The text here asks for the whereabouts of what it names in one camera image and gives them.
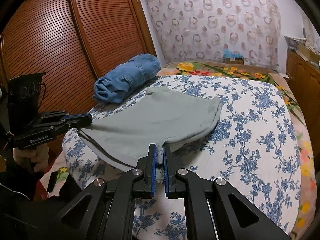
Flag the grey shorts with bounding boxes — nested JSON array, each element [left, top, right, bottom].
[[78, 87, 222, 172]]

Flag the person's left hand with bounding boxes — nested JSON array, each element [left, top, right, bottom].
[[12, 144, 49, 172]]

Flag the folded blue jeans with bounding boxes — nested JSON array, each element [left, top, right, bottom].
[[93, 54, 161, 104]]

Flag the flower pattern brown blanket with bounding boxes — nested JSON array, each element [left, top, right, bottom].
[[37, 61, 318, 240]]

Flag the blue floral white bedspread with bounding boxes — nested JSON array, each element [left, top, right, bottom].
[[62, 74, 302, 240]]

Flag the wooden louvred wardrobe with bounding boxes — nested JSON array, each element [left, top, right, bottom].
[[1, 0, 155, 114]]

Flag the circle pattern sheer curtain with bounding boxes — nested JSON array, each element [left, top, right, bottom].
[[145, 0, 281, 69]]

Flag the cardboard box with blue cloth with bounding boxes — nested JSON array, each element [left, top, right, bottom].
[[223, 49, 244, 64]]

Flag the long wooden sideboard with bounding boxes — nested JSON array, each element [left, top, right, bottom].
[[286, 49, 320, 131]]

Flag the open cardboard box on sideboard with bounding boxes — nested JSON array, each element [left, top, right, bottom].
[[297, 43, 319, 69]]

